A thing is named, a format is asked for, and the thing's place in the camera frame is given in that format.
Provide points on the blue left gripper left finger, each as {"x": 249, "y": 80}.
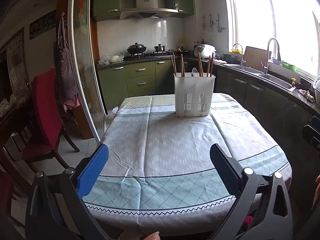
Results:
{"x": 91, "y": 171}

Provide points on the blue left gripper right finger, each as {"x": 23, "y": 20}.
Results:
{"x": 228, "y": 169}

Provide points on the white plastic utensil holder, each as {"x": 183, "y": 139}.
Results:
{"x": 193, "y": 94}

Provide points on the wooden chopstick long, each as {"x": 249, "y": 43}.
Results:
{"x": 208, "y": 66}

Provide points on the steel kitchen faucet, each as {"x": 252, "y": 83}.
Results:
{"x": 276, "y": 52}

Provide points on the green kitchen cabinets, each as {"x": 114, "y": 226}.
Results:
{"x": 142, "y": 77}

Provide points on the right hand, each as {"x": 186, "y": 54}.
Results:
{"x": 317, "y": 192}

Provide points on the left hand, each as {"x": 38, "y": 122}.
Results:
{"x": 153, "y": 236}

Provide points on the dark lower cabinets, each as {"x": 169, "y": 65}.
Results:
{"x": 265, "y": 99}

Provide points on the red chair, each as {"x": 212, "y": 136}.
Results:
{"x": 44, "y": 143}

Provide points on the steel double sink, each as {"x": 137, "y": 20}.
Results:
{"x": 272, "y": 79}

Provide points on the patterned grey green tablecloth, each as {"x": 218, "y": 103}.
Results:
{"x": 159, "y": 175}

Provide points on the wooden cutting board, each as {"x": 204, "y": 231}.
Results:
{"x": 255, "y": 58}

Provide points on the checkered apron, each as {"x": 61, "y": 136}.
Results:
{"x": 67, "y": 87}

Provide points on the white plastic bag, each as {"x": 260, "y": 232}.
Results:
{"x": 108, "y": 59}

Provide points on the white rice cooker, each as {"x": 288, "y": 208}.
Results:
{"x": 205, "y": 51}

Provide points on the black wok with lid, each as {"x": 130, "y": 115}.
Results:
{"x": 136, "y": 49}

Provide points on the glass sliding door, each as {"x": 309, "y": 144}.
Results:
{"x": 80, "y": 43}

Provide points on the small black pot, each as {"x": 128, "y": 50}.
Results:
{"x": 159, "y": 48}

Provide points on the steel range hood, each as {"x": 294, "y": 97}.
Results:
{"x": 145, "y": 9}

